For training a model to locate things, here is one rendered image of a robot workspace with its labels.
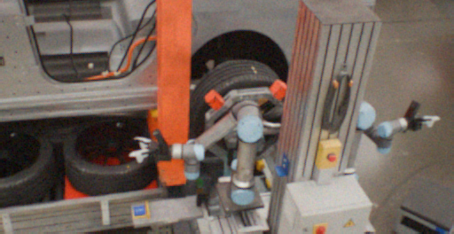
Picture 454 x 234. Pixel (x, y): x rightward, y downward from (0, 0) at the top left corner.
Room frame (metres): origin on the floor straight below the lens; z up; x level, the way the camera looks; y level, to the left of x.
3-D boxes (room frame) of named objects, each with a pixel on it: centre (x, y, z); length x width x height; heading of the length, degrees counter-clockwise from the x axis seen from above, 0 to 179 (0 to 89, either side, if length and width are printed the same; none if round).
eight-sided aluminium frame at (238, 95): (2.78, -0.14, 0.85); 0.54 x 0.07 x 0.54; 107
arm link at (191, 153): (2.06, 0.15, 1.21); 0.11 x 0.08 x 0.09; 93
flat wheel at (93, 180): (2.95, 0.77, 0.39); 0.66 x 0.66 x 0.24
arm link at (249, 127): (2.07, -0.12, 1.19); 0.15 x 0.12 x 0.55; 3
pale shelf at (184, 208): (2.40, 0.32, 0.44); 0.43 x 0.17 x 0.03; 107
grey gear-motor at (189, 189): (2.95, 0.20, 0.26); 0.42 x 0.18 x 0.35; 17
